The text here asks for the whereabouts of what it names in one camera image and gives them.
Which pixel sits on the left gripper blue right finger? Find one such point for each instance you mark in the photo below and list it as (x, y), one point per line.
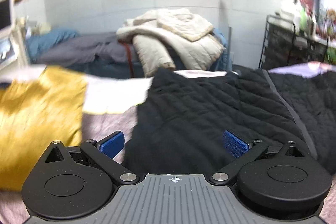
(235, 146)

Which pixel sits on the green potted plant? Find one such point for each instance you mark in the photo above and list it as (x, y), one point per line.
(330, 56)

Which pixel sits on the black quilted jacket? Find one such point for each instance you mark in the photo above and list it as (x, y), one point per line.
(181, 124)

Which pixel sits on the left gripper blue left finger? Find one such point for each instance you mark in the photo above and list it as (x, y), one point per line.
(112, 145)

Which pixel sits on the black metal rack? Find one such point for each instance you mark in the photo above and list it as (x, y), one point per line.
(282, 47)

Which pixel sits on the yellow satin pillow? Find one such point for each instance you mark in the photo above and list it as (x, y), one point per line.
(33, 114)

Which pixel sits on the white monitor device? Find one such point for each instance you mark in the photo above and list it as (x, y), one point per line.
(7, 17)

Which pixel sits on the small screen control unit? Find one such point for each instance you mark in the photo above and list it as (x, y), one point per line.
(6, 50)

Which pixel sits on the lilac printed bed sheet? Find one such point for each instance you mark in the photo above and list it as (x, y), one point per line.
(305, 70)

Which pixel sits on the grey garment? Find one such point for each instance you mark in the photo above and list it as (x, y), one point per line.
(104, 47)

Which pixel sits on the blue quilted jacket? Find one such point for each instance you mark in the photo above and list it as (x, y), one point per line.
(223, 62)

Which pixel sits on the cream puffer jacket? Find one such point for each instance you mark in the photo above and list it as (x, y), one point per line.
(188, 34)

